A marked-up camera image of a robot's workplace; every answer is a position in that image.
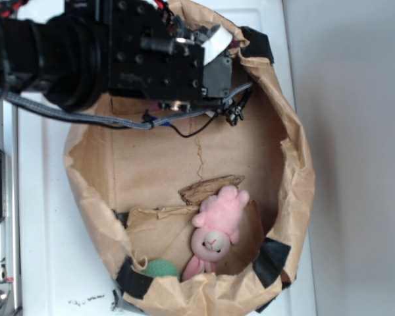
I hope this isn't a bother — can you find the brown paper bag bin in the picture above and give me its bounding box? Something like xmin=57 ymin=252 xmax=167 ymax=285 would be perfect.
xmin=64 ymin=1 xmax=315 ymax=315

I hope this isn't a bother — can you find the grey braided cable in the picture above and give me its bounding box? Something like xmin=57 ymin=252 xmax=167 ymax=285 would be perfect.
xmin=0 ymin=82 xmax=253 ymax=130

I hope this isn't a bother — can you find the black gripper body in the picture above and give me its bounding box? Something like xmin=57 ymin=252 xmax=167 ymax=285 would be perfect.
xmin=108 ymin=1 xmax=204 ymax=109

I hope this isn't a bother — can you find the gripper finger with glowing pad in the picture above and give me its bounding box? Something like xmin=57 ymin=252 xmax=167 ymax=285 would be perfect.
xmin=203 ymin=52 xmax=232 ymax=98
xmin=194 ymin=25 xmax=232 ymax=65

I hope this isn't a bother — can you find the green ball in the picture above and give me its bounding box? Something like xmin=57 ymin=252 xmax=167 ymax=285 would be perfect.
xmin=142 ymin=259 xmax=180 ymax=280

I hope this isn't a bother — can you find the aluminium rail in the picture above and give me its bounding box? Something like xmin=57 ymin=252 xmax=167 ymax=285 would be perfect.
xmin=0 ymin=101 xmax=22 ymax=315

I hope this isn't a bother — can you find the pink plush bunny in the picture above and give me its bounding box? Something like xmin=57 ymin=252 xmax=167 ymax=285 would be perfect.
xmin=181 ymin=186 xmax=250 ymax=281

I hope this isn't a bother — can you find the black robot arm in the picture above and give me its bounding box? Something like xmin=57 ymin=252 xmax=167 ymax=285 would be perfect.
xmin=0 ymin=1 xmax=232 ymax=112

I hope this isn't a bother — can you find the torn cardboard scrap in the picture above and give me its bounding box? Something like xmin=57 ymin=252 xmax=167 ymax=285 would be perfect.
xmin=178 ymin=175 xmax=245 ymax=205

